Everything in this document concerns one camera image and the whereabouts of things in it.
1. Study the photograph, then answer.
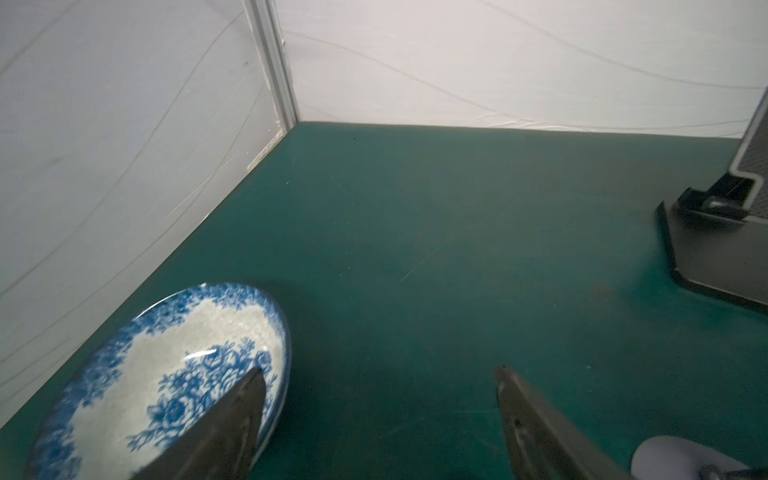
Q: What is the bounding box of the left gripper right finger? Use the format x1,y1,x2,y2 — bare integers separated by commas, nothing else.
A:
494,366,632,479

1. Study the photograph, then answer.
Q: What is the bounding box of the blue white ceramic dish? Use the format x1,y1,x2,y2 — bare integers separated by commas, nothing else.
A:
25,283,292,479

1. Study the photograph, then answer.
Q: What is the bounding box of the green table mat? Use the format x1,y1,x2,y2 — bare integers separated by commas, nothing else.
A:
1,123,767,479

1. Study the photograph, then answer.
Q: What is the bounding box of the black stand back left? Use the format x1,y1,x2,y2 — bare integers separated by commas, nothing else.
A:
656,95,767,312

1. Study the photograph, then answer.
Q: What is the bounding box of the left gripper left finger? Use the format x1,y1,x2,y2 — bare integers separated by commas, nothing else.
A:
133,368,266,480

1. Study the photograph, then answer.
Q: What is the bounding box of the grey round stand left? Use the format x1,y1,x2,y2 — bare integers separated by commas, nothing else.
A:
630,436,767,480

